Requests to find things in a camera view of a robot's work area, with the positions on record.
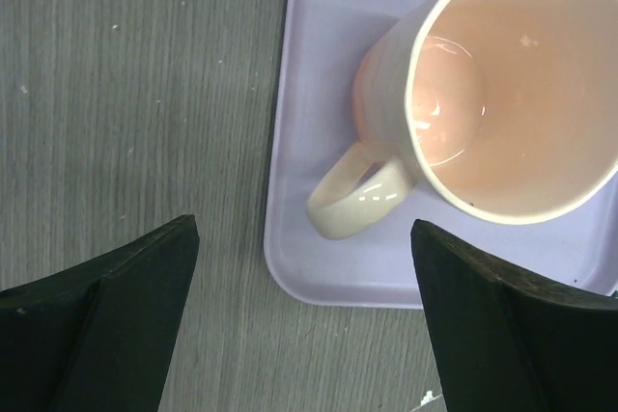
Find pink ceramic mug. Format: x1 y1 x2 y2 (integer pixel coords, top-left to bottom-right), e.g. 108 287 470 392
306 0 617 239

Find lilac plastic tray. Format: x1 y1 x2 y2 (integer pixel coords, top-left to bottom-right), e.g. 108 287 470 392
265 0 617 309

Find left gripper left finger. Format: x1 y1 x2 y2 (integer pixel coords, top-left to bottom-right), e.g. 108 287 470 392
1 214 200 411

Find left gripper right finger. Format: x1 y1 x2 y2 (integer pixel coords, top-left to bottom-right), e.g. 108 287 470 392
410 220 617 411

